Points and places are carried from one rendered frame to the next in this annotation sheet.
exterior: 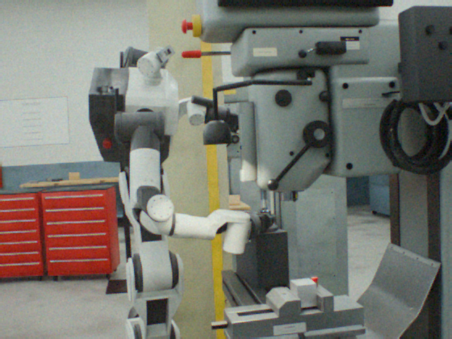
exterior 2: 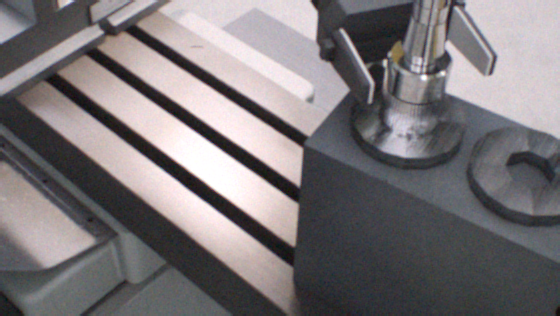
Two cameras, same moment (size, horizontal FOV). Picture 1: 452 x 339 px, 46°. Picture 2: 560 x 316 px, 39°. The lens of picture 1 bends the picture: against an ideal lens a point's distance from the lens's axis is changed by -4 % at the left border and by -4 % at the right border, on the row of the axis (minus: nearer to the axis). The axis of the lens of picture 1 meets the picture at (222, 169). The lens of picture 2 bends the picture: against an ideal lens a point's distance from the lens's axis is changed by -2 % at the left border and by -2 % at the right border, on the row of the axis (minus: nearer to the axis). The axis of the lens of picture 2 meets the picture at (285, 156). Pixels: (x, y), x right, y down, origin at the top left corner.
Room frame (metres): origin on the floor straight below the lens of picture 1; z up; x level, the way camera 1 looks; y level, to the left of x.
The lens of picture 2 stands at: (2.17, -0.51, 1.56)
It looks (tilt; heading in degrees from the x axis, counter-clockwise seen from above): 46 degrees down; 137
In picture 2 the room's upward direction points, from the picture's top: 3 degrees clockwise
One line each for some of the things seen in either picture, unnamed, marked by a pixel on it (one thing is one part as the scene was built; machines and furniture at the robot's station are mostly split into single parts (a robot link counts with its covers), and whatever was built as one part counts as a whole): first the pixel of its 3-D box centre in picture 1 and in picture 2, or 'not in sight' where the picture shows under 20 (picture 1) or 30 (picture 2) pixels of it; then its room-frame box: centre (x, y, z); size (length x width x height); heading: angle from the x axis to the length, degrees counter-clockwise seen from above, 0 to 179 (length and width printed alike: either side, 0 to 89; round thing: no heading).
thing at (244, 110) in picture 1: (246, 141); not in sight; (1.46, -0.07, 1.45); 0.04 x 0.04 x 0.21; 8
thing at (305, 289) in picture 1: (303, 292); not in sight; (1.38, -0.19, 1.05); 0.06 x 0.05 x 0.06; 10
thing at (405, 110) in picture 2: not in sight; (413, 92); (1.90, -0.14, 1.17); 0.05 x 0.05 x 0.05
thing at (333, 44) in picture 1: (320, 50); not in sight; (1.35, -0.26, 1.66); 0.12 x 0.04 x 0.04; 98
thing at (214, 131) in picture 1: (216, 131); not in sight; (1.38, 0.01, 1.47); 0.07 x 0.07 x 0.06
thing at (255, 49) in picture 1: (297, 52); not in sight; (1.48, -0.22, 1.68); 0.34 x 0.24 x 0.10; 98
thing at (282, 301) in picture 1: (282, 301); not in sight; (1.37, -0.14, 1.03); 0.12 x 0.06 x 0.04; 10
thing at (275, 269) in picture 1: (261, 252); (444, 225); (1.95, -0.12, 1.04); 0.22 x 0.12 x 0.20; 18
